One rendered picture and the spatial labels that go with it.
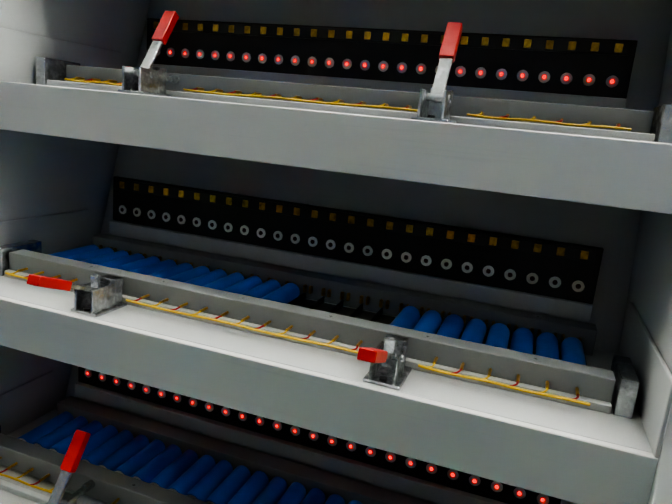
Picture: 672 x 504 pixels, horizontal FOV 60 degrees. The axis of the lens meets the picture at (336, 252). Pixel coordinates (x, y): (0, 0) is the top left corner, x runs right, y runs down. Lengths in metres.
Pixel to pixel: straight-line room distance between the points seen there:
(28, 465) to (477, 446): 0.44
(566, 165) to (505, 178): 0.04
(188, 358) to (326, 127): 0.21
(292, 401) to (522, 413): 0.17
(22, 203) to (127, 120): 0.20
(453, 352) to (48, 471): 0.41
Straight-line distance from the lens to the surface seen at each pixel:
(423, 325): 0.51
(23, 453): 0.68
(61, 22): 0.74
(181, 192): 0.69
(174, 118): 0.53
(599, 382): 0.47
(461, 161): 0.44
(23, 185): 0.70
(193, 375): 0.49
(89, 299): 0.56
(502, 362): 0.46
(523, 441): 0.42
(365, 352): 0.37
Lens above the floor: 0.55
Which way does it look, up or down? 3 degrees up
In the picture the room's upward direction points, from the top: 11 degrees clockwise
